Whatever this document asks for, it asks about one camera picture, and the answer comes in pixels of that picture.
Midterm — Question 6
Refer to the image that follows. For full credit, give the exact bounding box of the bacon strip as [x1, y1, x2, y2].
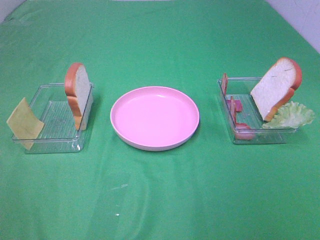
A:
[228, 96, 255, 140]
[221, 73, 243, 112]

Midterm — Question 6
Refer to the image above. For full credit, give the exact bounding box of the bread slice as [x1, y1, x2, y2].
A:
[250, 57, 302, 122]
[64, 62, 92, 131]

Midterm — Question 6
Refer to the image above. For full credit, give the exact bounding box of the green lettuce leaf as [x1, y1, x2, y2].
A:
[262, 101, 316, 129]

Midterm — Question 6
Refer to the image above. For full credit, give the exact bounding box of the pink round plate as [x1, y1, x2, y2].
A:
[110, 86, 200, 152]

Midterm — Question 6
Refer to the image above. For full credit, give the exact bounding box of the right clear plastic tray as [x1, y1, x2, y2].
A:
[217, 77, 297, 145]

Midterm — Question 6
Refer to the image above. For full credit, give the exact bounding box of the clear plastic tray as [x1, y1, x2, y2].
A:
[217, 77, 297, 145]
[11, 83, 94, 154]

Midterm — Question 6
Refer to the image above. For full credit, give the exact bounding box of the green tablecloth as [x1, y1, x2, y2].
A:
[0, 0, 320, 240]

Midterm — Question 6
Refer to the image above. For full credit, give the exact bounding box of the left clear plastic tray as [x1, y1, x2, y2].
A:
[11, 83, 94, 154]

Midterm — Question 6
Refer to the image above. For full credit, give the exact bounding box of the yellow cheese slice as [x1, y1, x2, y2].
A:
[6, 97, 45, 151]

